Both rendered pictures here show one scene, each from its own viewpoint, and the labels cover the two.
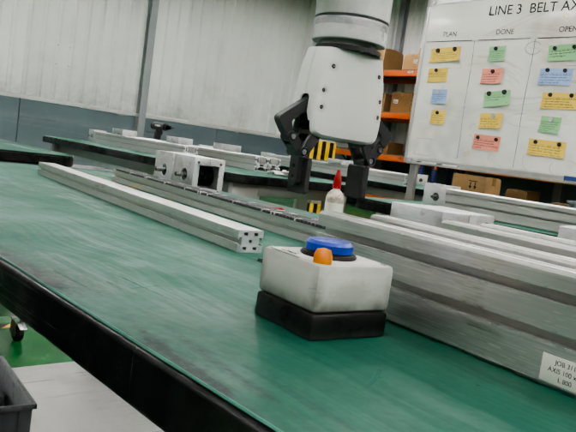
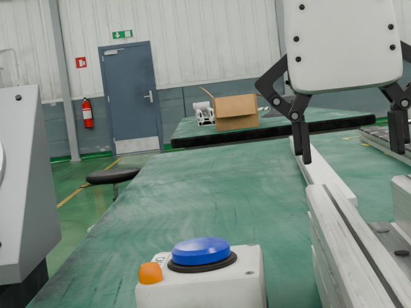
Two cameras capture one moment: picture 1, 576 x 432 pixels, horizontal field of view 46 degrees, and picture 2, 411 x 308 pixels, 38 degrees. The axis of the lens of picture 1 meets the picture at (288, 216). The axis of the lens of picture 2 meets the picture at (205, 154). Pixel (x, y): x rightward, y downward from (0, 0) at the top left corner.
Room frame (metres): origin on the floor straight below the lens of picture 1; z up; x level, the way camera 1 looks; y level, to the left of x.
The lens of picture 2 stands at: (0.27, -0.31, 0.95)
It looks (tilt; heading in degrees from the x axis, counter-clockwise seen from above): 6 degrees down; 42
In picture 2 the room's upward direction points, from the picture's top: 7 degrees counter-clockwise
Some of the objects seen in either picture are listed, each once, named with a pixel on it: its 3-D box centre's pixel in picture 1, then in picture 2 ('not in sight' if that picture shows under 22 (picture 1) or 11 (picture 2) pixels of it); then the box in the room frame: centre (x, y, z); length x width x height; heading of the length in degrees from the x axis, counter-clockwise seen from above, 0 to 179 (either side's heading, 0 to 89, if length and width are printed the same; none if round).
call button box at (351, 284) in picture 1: (331, 288); (219, 301); (0.57, -0.04, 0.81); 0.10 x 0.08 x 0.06; 126
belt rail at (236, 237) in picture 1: (117, 194); (310, 162); (1.29, 0.33, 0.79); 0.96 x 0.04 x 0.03; 36
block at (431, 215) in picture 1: (430, 243); not in sight; (0.88, -0.19, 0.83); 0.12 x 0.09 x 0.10; 126
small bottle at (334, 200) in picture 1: (334, 198); not in sight; (1.37, -0.09, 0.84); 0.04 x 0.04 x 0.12
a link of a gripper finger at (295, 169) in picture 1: (292, 161); (290, 129); (0.75, 0.00, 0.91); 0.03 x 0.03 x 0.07; 36
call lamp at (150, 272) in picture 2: (323, 255); (150, 271); (0.52, -0.03, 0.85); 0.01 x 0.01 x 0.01
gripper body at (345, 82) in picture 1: (341, 91); (339, 29); (0.78, -0.04, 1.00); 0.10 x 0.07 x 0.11; 126
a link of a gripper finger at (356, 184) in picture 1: (365, 171); (408, 115); (0.81, -0.08, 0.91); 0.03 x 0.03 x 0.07; 36
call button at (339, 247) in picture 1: (328, 250); (201, 256); (0.56, -0.04, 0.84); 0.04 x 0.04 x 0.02
